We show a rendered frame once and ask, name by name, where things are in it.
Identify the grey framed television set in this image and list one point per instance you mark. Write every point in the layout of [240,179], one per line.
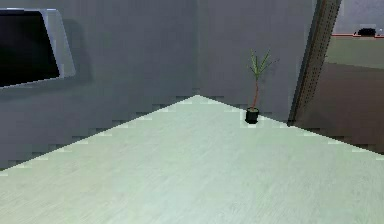
[23,46]

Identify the house plant in black pot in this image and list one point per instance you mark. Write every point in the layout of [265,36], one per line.
[252,114]

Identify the olive counter with red top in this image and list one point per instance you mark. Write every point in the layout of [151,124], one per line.
[356,51]

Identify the black object on counter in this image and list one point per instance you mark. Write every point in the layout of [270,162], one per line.
[366,32]

